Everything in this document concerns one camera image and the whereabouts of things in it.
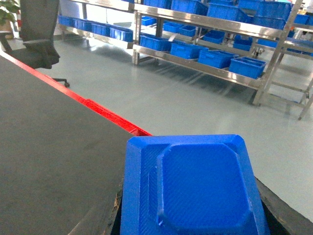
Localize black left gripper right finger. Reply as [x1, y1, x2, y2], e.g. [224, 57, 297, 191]
[255, 178, 313, 235]

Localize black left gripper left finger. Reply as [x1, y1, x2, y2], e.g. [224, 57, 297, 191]
[106, 179, 124, 235]

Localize blue block part with knob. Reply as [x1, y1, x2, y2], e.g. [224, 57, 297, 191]
[120, 134, 270, 235]

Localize blue bin with red bags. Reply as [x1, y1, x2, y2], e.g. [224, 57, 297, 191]
[228, 57, 266, 79]

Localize blue plastic bin front left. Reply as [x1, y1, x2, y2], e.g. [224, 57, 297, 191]
[198, 50, 239, 69]

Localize stainless steel shelf rack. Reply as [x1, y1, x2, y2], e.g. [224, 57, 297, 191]
[133, 0, 313, 118]

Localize black table mat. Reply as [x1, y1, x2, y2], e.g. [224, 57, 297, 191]
[0, 58, 131, 235]

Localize black office chair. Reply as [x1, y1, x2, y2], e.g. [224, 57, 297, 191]
[0, 0, 70, 88]

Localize green potted plant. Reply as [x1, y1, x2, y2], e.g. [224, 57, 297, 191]
[0, 0, 20, 25]

